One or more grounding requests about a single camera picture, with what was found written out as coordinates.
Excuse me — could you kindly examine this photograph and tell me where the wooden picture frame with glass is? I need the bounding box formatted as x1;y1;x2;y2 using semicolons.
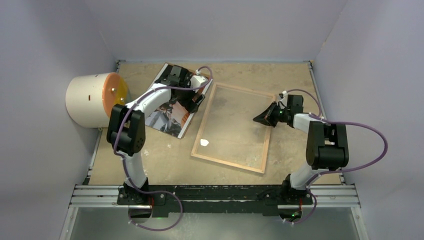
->
191;82;276;174

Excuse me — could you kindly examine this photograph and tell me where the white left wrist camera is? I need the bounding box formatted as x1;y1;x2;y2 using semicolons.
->
189;70;209;89

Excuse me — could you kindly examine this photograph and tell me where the white cylinder with orange lid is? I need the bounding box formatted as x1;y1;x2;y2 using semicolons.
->
65;72;131;128

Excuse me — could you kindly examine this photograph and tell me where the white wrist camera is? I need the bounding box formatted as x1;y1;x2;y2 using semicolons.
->
189;70;209;89
278;90;289;108

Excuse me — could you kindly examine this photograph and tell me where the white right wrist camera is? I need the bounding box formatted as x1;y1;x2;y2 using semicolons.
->
278;90;289;108

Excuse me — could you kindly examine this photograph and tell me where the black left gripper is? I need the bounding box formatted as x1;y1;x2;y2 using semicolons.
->
175;78;205;113

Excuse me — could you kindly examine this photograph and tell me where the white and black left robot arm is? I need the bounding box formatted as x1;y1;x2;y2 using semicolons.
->
106;64;213;205

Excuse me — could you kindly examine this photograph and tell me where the aluminium extrusion rail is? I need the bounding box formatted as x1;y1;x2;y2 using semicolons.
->
69;185;360;208

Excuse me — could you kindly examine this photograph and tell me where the printed photo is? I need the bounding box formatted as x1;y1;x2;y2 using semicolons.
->
145;63;211;139

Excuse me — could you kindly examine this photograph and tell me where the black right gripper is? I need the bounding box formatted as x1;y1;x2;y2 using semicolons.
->
253;101;291;128

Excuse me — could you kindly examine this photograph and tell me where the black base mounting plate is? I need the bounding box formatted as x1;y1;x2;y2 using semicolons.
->
117;182;314;218

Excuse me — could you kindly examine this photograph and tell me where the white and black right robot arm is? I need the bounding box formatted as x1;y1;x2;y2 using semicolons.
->
252;91;349;204

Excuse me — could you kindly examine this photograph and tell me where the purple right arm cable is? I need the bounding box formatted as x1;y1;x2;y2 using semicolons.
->
279;88;389;226

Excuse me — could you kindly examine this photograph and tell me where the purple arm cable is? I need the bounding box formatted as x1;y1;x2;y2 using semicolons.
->
279;88;389;226
112;65;215;232

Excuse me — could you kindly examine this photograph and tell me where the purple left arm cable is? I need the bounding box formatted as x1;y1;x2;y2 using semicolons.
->
112;65;215;232

